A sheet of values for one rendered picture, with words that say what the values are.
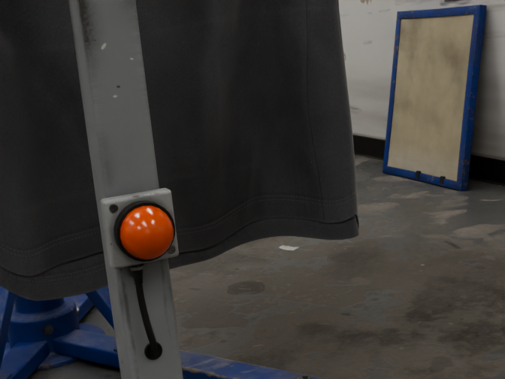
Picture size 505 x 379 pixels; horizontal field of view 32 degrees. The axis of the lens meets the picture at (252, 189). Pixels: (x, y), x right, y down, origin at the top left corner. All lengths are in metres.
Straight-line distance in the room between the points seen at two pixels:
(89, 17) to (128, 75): 0.05
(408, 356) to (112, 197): 1.50
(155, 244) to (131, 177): 0.06
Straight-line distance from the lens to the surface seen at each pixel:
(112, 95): 0.63
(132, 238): 0.60
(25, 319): 2.30
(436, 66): 3.92
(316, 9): 1.00
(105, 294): 2.15
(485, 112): 3.81
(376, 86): 4.53
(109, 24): 0.63
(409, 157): 4.04
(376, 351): 2.10
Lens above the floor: 0.79
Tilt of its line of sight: 11 degrees down
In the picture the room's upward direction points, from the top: 6 degrees counter-clockwise
